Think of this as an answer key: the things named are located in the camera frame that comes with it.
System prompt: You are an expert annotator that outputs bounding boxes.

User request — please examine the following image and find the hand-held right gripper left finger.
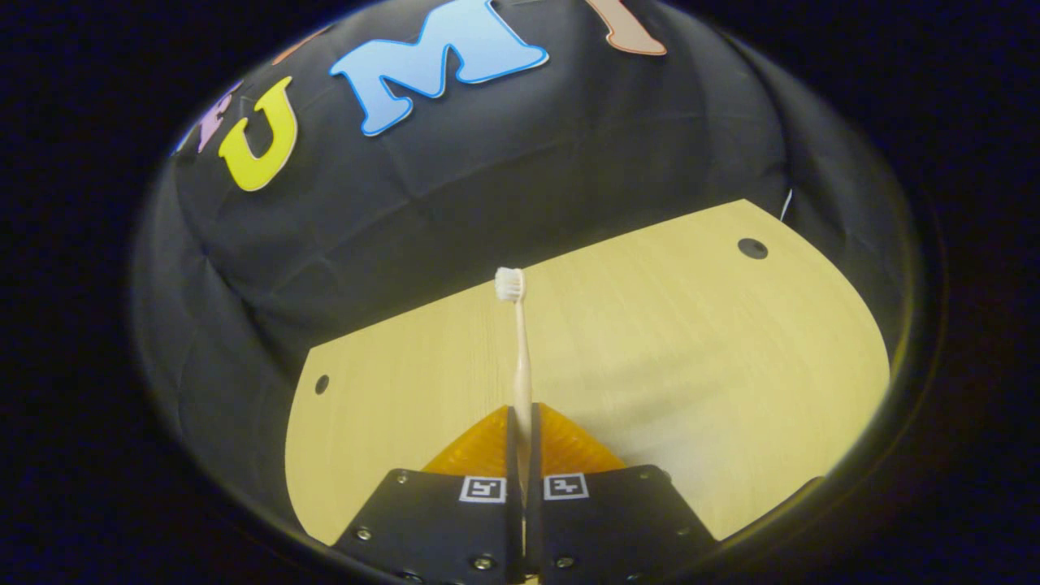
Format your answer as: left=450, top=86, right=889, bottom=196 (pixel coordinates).
left=333, top=406, right=522, bottom=585

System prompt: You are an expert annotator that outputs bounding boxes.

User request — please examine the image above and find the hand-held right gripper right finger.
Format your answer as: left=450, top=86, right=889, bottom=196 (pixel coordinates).
left=528, top=401, right=721, bottom=585

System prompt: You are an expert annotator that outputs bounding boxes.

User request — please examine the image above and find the beige toothbrush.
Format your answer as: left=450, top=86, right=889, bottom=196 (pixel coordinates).
left=495, top=267, right=535, bottom=561

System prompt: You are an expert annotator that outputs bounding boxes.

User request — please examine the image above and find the light wooden desktop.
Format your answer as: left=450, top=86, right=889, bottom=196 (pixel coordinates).
left=284, top=199, right=892, bottom=547

